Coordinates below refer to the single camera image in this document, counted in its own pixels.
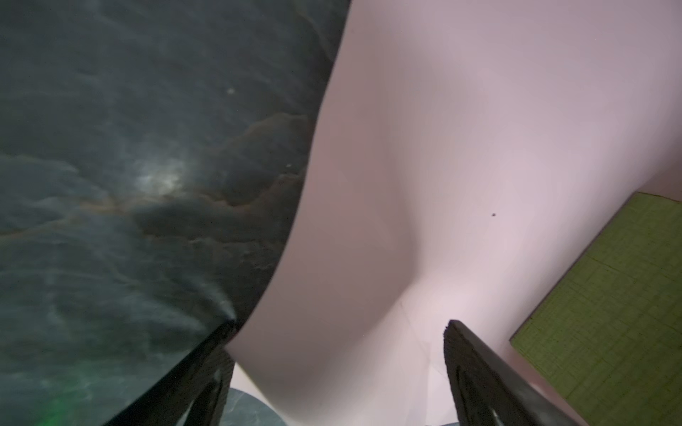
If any green gift box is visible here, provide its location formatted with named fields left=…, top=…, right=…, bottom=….
left=511, top=193, right=681, bottom=425

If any pink wrapping paper sheet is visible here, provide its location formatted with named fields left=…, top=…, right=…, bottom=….
left=228, top=1, right=681, bottom=425

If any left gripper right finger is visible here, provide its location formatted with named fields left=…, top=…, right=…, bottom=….
left=443, top=321, right=577, bottom=426

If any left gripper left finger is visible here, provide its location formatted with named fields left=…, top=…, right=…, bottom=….
left=107, top=321, right=237, bottom=426

